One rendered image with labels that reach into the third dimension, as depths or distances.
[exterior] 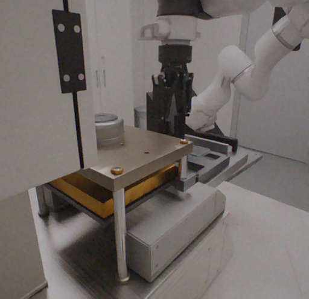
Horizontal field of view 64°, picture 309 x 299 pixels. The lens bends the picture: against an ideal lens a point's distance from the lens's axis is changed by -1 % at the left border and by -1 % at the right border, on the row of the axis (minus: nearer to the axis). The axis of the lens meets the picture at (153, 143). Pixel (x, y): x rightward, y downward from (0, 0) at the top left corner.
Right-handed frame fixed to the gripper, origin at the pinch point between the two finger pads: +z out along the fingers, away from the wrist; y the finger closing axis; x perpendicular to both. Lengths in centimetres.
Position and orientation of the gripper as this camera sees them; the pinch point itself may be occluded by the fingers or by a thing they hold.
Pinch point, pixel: (172, 133)
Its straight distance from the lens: 61.2
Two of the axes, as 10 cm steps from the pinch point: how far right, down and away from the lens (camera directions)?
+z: -0.1, 9.5, 3.3
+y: 6.5, -2.4, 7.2
